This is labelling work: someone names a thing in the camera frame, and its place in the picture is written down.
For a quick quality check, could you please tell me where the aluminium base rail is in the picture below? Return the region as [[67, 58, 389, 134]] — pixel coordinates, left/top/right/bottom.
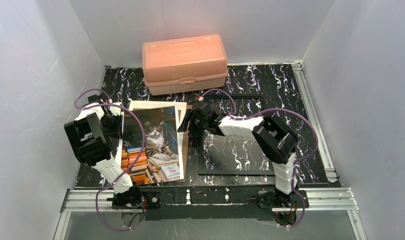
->
[[54, 185, 367, 240]]

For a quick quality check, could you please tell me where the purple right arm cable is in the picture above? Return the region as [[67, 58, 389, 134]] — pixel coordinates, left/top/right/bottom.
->
[[197, 88, 319, 229]]

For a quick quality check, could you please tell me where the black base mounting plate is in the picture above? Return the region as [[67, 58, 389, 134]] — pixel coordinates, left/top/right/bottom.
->
[[111, 185, 309, 221]]

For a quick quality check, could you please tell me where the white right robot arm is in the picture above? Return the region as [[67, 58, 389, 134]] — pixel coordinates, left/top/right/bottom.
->
[[177, 102, 298, 196]]

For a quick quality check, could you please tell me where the cat photo print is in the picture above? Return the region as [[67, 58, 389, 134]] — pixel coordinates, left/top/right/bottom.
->
[[120, 106, 181, 185]]

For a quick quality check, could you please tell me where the pink plastic storage box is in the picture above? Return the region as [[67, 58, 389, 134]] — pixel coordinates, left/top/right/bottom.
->
[[142, 34, 229, 96]]

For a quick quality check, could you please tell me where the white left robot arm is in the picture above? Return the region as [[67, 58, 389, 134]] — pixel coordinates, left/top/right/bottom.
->
[[64, 94, 134, 196]]

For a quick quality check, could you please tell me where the black picture frame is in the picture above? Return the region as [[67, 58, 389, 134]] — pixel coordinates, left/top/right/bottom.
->
[[198, 94, 274, 176]]

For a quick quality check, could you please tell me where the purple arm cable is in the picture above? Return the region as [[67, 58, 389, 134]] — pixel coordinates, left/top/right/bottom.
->
[[197, 88, 319, 229], [73, 88, 147, 232]]

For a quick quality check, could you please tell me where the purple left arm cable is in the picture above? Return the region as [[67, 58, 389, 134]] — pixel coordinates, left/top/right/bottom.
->
[[73, 88, 147, 232]]

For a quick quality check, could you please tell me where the brown cardboard backing board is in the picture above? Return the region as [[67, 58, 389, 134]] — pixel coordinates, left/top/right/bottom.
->
[[177, 102, 189, 183]]

